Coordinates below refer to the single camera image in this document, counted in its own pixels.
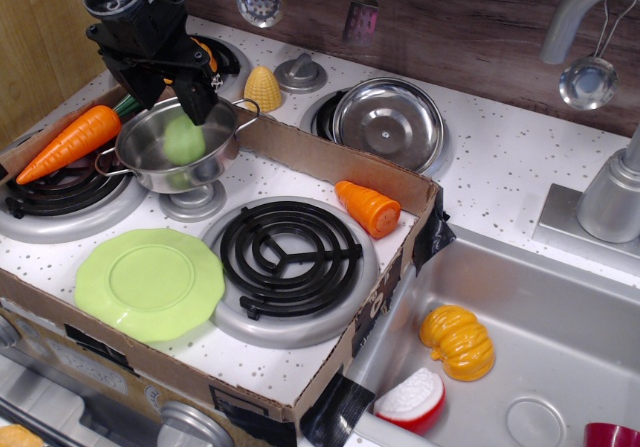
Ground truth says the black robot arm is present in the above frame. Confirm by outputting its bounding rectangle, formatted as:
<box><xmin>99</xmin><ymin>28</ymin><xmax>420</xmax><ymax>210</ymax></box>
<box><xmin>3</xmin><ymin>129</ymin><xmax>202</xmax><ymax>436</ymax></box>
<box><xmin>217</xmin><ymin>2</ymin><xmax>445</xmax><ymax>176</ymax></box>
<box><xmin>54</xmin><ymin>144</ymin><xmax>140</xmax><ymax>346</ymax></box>
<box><xmin>83</xmin><ymin>0</ymin><xmax>218</xmax><ymax>125</ymax></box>

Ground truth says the steel pot lid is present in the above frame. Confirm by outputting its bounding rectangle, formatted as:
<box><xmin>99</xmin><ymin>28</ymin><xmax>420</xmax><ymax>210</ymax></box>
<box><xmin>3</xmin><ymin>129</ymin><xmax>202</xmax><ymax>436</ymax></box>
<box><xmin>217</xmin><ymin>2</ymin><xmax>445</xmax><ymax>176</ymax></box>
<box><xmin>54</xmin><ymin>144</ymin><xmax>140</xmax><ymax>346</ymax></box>
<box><xmin>332</xmin><ymin>77</ymin><xmax>445</xmax><ymax>174</ymax></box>

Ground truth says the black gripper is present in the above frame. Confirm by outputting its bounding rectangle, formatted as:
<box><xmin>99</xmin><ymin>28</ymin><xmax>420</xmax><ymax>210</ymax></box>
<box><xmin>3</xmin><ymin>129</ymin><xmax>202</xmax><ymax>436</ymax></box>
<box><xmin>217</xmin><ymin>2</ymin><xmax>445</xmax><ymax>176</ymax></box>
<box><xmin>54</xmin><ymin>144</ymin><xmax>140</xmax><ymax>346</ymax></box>
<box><xmin>87</xmin><ymin>0</ymin><xmax>218</xmax><ymax>125</ymax></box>

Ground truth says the silver stove knob centre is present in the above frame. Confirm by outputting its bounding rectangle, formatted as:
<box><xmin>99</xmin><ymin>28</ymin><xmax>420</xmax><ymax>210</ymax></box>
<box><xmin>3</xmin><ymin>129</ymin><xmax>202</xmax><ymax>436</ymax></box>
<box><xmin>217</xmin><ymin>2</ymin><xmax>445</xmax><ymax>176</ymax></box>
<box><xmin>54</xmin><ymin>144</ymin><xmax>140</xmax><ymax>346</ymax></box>
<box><xmin>159</xmin><ymin>180</ymin><xmax>227</xmax><ymax>223</ymax></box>

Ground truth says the rear left black burner coil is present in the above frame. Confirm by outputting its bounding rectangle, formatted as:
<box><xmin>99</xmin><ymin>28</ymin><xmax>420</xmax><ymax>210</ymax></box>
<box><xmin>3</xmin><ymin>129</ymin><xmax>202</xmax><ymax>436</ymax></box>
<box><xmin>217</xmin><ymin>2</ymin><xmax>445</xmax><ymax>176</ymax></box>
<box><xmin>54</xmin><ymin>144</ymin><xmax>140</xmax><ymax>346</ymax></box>
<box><xmin>193</xmin><ymin>35</ymin><xmax>241</xmax><ymax>95</ymax></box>

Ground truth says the front right black burner coil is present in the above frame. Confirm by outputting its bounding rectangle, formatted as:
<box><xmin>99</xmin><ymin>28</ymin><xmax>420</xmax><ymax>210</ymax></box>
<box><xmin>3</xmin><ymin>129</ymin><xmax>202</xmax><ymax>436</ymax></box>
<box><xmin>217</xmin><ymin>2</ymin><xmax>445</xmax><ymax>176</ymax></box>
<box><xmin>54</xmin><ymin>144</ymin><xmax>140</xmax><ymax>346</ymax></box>
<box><xmin>219</xmin><ymin>200</ymin><xmax>364</xmax><ymax>320</ymax></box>

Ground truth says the yellow toy corn piece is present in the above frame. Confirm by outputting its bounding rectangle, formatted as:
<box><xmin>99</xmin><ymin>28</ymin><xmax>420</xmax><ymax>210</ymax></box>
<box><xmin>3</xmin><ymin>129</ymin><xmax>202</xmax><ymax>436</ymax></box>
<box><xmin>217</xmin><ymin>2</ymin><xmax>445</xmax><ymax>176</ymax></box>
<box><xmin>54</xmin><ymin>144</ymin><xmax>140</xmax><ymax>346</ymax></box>
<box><xmin>244</xmin><ymin>66</ymin><xmax>283</xmax><ymax>112</ymax></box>

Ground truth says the whole orange toy carrot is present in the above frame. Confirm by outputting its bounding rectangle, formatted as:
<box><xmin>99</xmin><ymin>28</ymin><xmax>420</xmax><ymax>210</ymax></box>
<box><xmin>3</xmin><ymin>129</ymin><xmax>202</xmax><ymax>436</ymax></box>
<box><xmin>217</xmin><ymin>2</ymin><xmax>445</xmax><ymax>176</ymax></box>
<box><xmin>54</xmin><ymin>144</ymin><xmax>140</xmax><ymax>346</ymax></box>
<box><xmin>15</xmin><ymin>95</ymin><xmax>143</xmax><ymax>185</ymax></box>

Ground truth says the front left black burner coil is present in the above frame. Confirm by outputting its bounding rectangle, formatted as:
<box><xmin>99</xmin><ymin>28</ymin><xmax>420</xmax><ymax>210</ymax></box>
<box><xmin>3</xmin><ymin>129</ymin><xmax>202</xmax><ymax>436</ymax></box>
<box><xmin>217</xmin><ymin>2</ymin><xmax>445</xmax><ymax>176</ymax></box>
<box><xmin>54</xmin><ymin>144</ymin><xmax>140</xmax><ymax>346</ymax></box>
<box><xmin>1</xmin><ymin>152</ymin><xmax>129</xmax><ymax>219</ymax></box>

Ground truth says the light green plastic plate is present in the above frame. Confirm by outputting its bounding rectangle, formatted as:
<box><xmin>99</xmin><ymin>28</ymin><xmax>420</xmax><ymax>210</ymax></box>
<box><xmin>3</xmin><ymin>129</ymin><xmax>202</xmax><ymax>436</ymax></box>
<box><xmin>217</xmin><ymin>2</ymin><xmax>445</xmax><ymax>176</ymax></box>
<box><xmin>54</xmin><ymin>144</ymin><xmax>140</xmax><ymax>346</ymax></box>
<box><xmin>74</xmin><ymin>229</ymin><xmax>225</xmax><ymax>344</ymax></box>

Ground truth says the cardboard fence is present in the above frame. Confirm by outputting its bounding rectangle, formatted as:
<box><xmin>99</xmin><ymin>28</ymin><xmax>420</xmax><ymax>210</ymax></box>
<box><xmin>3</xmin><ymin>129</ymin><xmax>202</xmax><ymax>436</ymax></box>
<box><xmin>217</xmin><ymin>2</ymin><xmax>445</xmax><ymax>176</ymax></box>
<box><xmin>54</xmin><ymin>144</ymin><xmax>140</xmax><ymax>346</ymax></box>
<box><xmin>1</xmin><ymin>116</ymin><xmax>446</xmax><ymax>446</ymax></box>

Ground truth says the silver stove knob rear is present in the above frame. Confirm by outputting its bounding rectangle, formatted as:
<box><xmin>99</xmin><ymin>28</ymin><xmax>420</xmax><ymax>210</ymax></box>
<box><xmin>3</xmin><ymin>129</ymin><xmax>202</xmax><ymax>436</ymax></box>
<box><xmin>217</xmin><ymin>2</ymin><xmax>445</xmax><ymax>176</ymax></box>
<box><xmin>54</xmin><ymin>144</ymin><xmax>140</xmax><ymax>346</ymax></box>
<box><xmin>274</xmin><ymin>53</ymin><xmax>328</xmax><ymax>94</ymax></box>

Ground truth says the yellow toy at bottom edge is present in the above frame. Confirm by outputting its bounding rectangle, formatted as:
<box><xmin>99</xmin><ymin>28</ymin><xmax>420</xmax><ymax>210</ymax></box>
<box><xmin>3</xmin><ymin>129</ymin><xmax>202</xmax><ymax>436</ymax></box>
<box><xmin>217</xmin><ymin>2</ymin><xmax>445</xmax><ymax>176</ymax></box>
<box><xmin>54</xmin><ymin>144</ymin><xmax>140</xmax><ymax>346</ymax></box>
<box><xmin>0</xmin><ymin>424</ymin><xmax>44</xmax><ymax>447</ymax></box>

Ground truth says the green toy broccoli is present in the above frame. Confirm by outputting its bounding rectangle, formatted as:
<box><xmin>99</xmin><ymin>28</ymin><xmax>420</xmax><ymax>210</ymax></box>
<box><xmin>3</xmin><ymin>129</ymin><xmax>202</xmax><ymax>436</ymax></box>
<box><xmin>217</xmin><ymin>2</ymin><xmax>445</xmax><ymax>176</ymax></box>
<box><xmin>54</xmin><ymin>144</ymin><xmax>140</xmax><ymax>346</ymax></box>
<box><xmin>163</xmin><ymin>115</ymin><xmax>206</xmax><ymax>165</ymax></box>

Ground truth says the orange pumpkin half on burner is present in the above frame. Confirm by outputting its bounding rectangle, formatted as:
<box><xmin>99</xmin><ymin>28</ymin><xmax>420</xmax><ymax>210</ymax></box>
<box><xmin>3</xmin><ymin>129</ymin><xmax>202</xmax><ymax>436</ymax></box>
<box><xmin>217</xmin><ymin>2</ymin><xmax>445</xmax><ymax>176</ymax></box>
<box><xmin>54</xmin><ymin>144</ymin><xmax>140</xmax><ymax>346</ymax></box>
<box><xmin>192</xmin><ymin>37</ymin><xmax>220</xmax><ymax>89</ymax></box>

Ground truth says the silver faucet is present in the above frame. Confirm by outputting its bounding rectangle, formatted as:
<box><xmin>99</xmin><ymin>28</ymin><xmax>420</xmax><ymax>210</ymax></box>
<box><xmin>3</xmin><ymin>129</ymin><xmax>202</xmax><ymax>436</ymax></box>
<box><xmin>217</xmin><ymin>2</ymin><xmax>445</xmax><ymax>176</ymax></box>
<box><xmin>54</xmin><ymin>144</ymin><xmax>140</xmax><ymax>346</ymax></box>
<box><xmin>533</xmin><ymin>0</ymin><xmax>639</xmax><ymax>271</ymax></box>

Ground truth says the red white toy radish slice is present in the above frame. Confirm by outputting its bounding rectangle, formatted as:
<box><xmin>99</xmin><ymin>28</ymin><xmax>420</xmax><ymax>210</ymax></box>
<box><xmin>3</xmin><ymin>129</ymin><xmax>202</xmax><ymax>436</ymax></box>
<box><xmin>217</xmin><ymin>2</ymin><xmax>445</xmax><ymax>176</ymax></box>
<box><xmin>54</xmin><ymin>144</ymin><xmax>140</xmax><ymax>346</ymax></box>
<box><xmin>373</xmin><ymin>367</ymin><xmax>446</xmax><ymax>435</ymax></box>

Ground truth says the silver oven front knob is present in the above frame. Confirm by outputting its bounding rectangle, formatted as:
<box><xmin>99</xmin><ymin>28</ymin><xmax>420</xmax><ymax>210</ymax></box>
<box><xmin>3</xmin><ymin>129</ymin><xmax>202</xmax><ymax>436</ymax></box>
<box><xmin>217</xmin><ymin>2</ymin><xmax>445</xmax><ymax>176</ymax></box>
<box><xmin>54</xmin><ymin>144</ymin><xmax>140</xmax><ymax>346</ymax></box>
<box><xmin>156</xmin><ymin>401</ymin><xmax>234</xmax><ymax>447</ymax></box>

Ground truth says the orange pumpkin half in sink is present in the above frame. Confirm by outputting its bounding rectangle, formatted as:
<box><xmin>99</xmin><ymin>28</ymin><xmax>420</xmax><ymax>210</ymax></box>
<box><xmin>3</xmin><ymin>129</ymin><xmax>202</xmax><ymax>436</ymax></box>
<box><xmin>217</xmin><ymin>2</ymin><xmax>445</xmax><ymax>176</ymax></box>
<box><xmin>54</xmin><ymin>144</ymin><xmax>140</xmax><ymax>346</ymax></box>
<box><xmin>419</xmin><ymin>305</ymin><xmax>496</xmax><ymax>382</ymax></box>

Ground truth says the hanging steel skimmer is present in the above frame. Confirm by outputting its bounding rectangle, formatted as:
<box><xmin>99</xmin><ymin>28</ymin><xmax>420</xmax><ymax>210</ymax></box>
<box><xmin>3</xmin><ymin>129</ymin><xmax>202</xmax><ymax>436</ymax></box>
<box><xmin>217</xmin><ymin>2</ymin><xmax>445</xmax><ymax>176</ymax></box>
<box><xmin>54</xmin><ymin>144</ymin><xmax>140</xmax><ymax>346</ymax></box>
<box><xmin>236</xmin><ymin>0</ymin><xmax>286</xmax><ymax>29</ymax></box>

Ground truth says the silver stove knob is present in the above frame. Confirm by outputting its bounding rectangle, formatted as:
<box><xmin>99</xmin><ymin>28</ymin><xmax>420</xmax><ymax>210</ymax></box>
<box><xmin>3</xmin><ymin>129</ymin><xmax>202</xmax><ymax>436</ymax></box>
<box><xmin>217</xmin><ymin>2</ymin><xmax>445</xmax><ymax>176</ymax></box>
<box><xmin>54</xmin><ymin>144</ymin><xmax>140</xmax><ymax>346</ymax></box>
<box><xmin>159</xmin><ymin>180</ymin><xmax>227</xmax><ymax>223</ymax></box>
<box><xmin>274</xmin><ymin>53</ymin><xmax>328</xmax><ymax>94</ymax></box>

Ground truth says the orange carrot half piece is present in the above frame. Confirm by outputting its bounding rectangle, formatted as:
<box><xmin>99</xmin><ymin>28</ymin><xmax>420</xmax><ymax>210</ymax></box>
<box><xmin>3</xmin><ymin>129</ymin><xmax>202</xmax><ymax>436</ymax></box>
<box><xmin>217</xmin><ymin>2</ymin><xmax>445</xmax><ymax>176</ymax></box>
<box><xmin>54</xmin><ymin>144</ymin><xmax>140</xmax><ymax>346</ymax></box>
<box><xmin>334</xmin><ymin>180</ymin><xmax>401</xmax><ymax>239</ymax></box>

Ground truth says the red cup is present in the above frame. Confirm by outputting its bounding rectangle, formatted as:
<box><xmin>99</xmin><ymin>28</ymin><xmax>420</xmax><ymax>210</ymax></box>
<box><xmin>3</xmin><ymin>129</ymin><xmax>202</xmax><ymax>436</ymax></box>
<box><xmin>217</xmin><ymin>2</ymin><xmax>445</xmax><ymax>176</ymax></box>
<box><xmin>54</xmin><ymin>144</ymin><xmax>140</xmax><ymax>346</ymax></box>
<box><xmin>583</xmin><ymin>422</ymin><xmax>640</xmax><ymax>447</ymax></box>

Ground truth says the steel sink basin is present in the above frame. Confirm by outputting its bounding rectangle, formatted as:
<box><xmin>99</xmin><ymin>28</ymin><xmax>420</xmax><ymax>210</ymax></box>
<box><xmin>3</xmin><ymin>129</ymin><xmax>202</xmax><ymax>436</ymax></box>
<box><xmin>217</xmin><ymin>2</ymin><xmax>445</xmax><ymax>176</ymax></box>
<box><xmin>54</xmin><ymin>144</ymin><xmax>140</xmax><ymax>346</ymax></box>
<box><xmin>347</xmin><ymin>228</ymin><xmax>639</xmax><ymax>446</ymax></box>

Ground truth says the black burner coil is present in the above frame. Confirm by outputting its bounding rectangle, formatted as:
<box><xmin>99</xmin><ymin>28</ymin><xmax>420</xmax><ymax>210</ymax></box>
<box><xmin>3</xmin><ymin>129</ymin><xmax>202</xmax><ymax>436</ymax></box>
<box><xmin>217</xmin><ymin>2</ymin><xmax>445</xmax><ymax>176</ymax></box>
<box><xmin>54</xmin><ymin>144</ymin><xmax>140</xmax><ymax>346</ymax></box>
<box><xmin>219</xmin><ymin>200</ymin><xmax>364</xmax><ymax>320</ymax></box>
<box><xmin>1</xmin><ymin>152</ymin><xmax>129</xmax><ymax>219</ymax></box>
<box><xmin>193</xmin><ymin>35</ymin><xmax>241</xmax><ymax>95</ymax></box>

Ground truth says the small steel pot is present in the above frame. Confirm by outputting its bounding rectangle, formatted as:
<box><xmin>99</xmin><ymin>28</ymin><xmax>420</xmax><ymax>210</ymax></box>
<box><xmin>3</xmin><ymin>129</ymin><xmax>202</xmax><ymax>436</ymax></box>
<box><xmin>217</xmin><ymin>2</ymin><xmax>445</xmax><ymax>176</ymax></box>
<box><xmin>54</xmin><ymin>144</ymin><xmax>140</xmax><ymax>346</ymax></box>
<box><xmin>94</xmin><ymin>98</ymin><xmax>261</xmax><ymax>194</ymax></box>

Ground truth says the hanging steel ladle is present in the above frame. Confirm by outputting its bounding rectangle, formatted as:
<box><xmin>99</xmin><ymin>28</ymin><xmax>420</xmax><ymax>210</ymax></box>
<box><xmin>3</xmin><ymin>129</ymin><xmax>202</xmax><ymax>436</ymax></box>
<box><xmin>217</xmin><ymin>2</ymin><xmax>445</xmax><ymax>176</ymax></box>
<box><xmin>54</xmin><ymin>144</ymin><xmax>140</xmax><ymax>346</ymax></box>
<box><xmin>559</xmin><ymin>0</ymin><xmax>637</xmax><ymax>111</ymax></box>

